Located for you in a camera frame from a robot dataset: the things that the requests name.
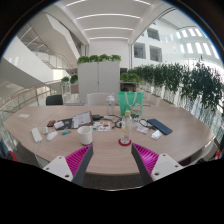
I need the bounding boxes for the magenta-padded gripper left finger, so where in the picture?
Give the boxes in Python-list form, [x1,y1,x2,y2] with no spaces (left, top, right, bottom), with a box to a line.
[42,143,95,187]

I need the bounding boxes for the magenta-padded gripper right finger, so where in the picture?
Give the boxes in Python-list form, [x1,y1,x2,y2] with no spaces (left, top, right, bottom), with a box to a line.
[130,143,184,186]

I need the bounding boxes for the clear bottle with wooden cap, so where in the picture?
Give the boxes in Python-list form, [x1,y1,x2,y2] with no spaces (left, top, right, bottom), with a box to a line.
[120,110,133,145]

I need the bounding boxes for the white mug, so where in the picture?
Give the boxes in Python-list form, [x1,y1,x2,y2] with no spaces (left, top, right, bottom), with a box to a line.
[77,125,94,146]

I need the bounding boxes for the flat round red coaster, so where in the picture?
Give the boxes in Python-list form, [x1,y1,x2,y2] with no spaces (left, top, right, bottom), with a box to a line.
[117,138,132,147]

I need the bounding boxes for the dark blue keyboard case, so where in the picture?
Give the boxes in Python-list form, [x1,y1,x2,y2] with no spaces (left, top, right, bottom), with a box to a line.
[146,118,174,136]

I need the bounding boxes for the white computer mouse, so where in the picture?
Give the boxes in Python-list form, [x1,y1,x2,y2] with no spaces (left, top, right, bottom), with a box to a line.
[45,130,59,141]

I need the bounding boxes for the colourful sticker sheet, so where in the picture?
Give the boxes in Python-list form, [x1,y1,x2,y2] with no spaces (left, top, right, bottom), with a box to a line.
[92,121,112,132]

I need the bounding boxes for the white power adapter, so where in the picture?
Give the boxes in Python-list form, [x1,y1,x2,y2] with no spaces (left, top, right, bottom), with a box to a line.
[30,127,43,144]

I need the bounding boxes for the green tote bag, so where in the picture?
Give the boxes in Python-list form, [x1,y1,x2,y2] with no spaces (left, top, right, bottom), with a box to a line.
[117,91,145,117]

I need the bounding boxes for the clear spray bottle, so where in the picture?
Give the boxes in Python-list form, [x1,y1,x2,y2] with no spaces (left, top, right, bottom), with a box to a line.
[105,93,116,117]

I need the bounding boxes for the white chair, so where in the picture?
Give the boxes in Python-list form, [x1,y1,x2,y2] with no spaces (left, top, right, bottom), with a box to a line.
[86,92,111,107]

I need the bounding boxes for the black chair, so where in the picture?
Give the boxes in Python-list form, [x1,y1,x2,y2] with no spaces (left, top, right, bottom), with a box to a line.
[45,94,64,107]

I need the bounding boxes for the brown planter with green plants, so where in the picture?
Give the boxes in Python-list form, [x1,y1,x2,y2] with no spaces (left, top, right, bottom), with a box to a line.
[60,74,80,95]

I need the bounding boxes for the white cabinet topped with plants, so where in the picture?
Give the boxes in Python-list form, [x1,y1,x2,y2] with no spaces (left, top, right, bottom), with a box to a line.
[76,53,122,104]

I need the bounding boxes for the glass balustrade with wooden handrail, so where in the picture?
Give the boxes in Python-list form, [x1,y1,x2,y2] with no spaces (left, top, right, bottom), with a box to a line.
[0,79,64,114]

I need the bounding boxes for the row of tall green plants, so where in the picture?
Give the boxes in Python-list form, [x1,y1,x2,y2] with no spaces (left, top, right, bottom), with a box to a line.
[119,54,224,116]

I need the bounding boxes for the ceiling light strips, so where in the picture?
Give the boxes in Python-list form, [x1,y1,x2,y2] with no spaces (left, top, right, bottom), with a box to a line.
[65,0,153,41]

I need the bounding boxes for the black looped cable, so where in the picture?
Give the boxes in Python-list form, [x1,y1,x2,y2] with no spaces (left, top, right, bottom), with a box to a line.
[137,118,156,131]

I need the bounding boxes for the tangled black cables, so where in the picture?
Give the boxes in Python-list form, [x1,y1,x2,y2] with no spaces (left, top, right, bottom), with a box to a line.
[99,114,124,130]

